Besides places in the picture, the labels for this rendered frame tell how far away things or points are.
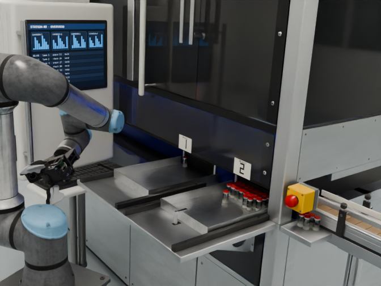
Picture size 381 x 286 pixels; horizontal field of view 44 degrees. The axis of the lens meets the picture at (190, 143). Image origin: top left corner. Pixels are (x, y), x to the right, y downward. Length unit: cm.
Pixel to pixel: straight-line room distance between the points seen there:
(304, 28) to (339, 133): 45
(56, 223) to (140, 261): 121
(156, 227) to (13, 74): 66
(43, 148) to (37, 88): 95
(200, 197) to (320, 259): 53
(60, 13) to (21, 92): 93
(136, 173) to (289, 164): 71
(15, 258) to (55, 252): 185
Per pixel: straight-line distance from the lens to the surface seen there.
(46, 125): 212
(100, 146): 231
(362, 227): 159
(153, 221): 158
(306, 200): 152
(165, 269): 227
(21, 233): 134
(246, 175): 167
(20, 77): 120
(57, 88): 123
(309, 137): 159
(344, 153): 179
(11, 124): 131
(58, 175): 149
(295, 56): 147
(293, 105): 149
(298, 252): 178
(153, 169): 202
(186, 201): 172
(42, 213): 133
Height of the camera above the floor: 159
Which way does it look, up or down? 17 degrees down
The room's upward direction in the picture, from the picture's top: 3 degrees clockwise
